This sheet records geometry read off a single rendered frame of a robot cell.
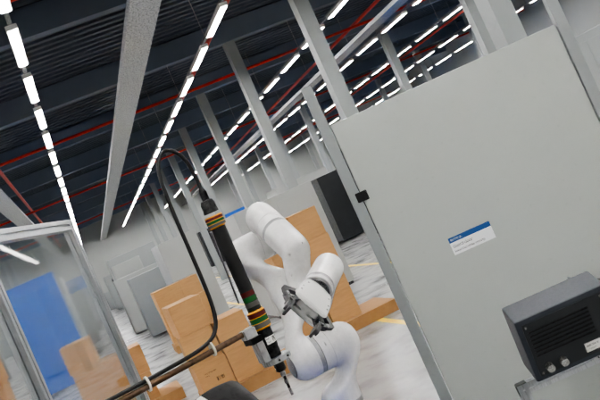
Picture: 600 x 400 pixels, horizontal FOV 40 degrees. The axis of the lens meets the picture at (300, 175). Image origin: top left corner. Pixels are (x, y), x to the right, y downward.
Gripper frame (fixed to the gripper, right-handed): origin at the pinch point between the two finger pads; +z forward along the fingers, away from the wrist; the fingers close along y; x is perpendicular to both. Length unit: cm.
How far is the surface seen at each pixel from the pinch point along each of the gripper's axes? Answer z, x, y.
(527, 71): -204, 49, -27
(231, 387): 10.7, -20.5, 2.4
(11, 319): -8, -66, 59
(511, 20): -674, 6, -47
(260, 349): 15.7, -3.1, 4.5
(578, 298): -35, 39, -54
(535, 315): -31, 29, -48
